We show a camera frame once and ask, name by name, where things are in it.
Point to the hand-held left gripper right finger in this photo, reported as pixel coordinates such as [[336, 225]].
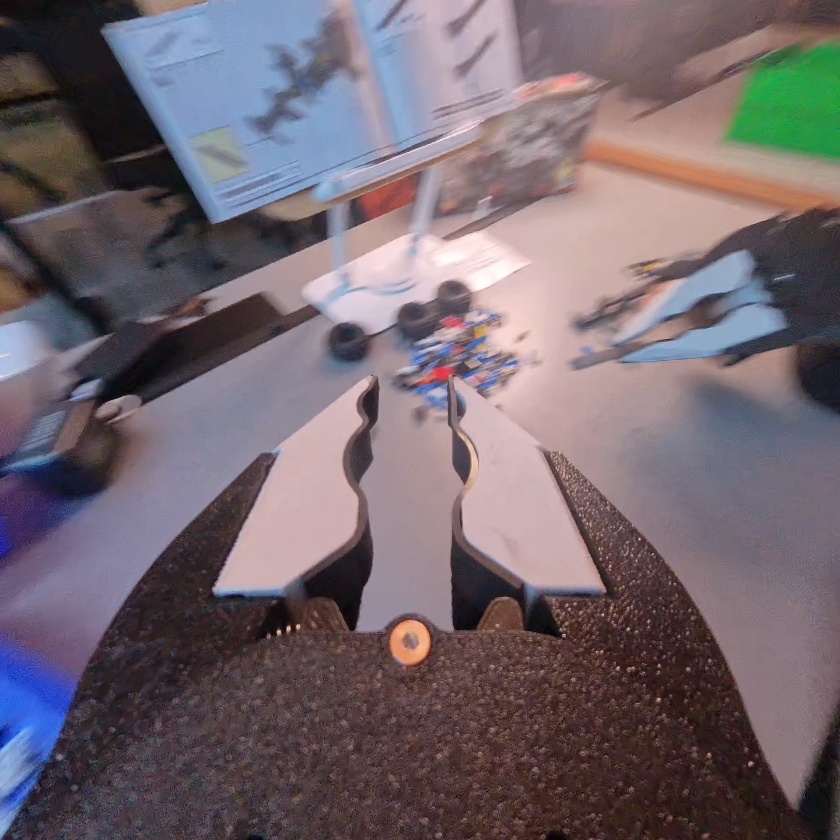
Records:
[[532, 525]]

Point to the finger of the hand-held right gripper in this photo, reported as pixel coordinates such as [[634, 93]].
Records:
[[702, 292], [715, 335]]

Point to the white sticker sheet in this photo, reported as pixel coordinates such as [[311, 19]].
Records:
[[496, 260]]

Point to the black office chair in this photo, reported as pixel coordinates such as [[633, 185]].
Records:
[[164, 197]]

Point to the grey desk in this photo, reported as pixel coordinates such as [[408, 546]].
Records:
[[683, 499]]

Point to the blue storage bin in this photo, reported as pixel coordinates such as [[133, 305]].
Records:
[[26, 722]]

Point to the black toy tyre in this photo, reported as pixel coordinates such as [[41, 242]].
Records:
[[349, 341], [454, 298], [416, 322]]

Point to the white book stand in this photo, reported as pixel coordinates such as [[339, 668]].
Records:
[[381, 276]]

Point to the green storage bin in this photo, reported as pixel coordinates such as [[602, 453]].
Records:
[[788, 99]]

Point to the toy truck box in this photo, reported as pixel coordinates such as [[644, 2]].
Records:
[[532, 138]]

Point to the building instruction booklet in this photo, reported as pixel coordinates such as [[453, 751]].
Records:
[[263, 92]]

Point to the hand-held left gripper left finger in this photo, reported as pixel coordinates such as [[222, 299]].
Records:
[[289, 525]]

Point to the grey and black brick chassis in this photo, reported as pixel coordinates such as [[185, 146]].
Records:
[[604, 313]]

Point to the pile of small building pieces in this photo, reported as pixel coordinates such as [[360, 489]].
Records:
[[460, 355]]

